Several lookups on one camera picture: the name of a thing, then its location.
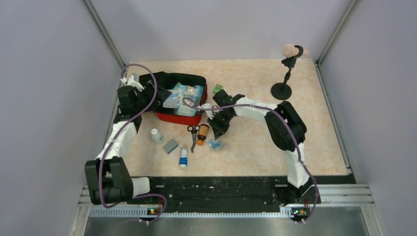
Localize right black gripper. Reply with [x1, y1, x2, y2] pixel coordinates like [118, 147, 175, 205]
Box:
[207, 111, 235, 139]

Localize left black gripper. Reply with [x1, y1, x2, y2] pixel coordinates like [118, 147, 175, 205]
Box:
[134, 80, 171, 112]

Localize white blue dressing pouch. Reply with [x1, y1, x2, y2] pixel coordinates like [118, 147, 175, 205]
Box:
[162, 83, 184, 109]

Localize blue white plaster packet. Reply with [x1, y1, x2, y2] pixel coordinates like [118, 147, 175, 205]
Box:
[208, 138, 225, 150]

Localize blue cotton swab bag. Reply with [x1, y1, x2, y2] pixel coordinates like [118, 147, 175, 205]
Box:
[184, 85, 205, 106]

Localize teal gauze packet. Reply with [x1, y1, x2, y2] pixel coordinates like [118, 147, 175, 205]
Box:
[175, 105, 198, 117]

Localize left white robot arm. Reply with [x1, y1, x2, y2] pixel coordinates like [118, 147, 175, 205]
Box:
[84, 81, 171, 208]

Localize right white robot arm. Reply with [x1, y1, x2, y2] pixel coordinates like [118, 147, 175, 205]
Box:
[201, 89, 310, 203]

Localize amber medicine bottle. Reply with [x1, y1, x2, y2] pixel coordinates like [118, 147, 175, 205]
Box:
[197, 124, 210, 146]

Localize red black medicine kit bag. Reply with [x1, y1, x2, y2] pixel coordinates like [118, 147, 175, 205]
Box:
[154, 72, 208, 125]

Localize small green box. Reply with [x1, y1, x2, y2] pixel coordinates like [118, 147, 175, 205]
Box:
[212, 84, 223, 94]

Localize clear white cap bottle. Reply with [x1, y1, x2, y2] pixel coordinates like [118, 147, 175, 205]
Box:
[150, 128, 164, 144]

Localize white blue spray bottle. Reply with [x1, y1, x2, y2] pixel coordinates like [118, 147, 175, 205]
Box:
[179, 145, 188, 169]

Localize grey blue pill blister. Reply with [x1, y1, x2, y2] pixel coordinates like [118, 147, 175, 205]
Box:
[162, 139, 179, 154]

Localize black microphone stand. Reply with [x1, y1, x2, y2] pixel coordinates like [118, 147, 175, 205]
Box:
[270, 44, 309, 100]

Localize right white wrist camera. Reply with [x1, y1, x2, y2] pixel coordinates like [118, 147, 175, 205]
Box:
[200, 103, 218, 119]

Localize black handled scissors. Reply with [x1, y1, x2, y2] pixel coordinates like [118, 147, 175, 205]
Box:
[187, 125, 200, 153]

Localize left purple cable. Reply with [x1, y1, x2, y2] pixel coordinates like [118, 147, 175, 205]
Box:
[97, 63, 167, 224]

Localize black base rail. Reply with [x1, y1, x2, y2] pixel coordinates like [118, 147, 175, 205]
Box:
[124, 176, 321, 213]

